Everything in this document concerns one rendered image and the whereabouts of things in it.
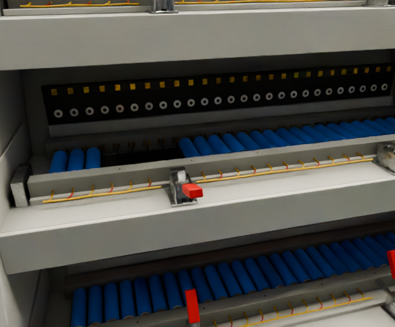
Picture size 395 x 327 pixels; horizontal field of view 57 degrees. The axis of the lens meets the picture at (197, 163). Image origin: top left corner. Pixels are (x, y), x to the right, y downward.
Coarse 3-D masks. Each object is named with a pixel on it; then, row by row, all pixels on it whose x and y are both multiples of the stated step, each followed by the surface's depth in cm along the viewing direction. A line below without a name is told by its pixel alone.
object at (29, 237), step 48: (384, 96) 60; (0, 192) 35; (144, 192) 40; (240, 192) 40; (288, 192) 40; (336, 192) 41; (384, 192) 43; (0, 240) 34; (48, 240) 35; (96, 240) 36; (144, 240) 37; (192, 240) 39
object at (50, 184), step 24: (312, 144) 46; (336, 144) 46; (360, 144) 46; (96, 168) 41; (120, 168) 41; (144, 168) 40; (168, 168) 41; (192, 168) 42; (216, 168) 42; (240, 168) 43; (264, 168) 44; (312, 168) 44; (48, 192) 39; (72, 192) 38; (120, 192) 39
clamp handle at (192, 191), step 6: (180, 174) 38; (180, 180) 38; (180, 186) 36; (186, 186) 33; (192, 186) 33; (198, 186) 32; (186, 192) 33; (192, 192) 31; (198, 192) 31; (192, 198) 31
